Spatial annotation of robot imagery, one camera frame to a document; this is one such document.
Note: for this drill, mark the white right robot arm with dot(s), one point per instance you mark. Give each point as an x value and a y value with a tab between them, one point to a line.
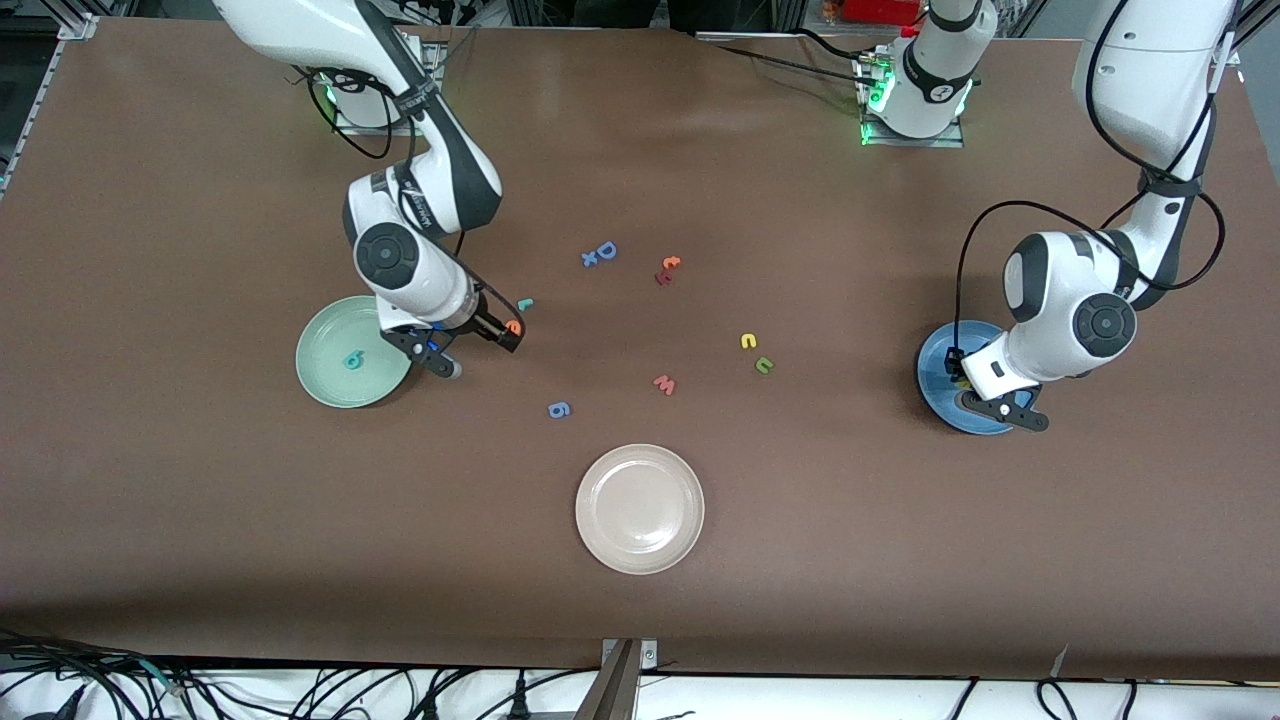
300	30

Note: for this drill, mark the blue plate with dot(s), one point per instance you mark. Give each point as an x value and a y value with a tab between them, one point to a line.
935	385

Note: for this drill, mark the mint green plate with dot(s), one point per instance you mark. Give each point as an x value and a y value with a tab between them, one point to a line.
330	385

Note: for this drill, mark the blue foam letter D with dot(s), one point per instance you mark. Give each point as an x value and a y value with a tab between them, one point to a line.
598	250

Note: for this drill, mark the coral foam letter w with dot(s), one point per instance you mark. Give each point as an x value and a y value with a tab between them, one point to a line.
664	385

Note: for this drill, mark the beige plate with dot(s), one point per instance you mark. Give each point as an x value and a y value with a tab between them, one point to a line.
640	510

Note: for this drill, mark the black power plug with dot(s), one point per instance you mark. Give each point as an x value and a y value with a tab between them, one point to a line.
519	692

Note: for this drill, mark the red box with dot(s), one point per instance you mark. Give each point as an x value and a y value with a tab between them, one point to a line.
880	10

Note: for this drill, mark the grey metal beam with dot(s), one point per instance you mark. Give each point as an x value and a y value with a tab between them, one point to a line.
610	695

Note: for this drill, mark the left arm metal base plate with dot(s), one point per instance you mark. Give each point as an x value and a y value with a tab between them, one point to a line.
915	142

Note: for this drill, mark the aluminium frame profile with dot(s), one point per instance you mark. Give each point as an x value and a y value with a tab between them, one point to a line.
80	25
1222	50

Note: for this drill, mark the small metal table bracket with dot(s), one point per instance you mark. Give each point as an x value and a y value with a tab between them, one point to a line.
648	655

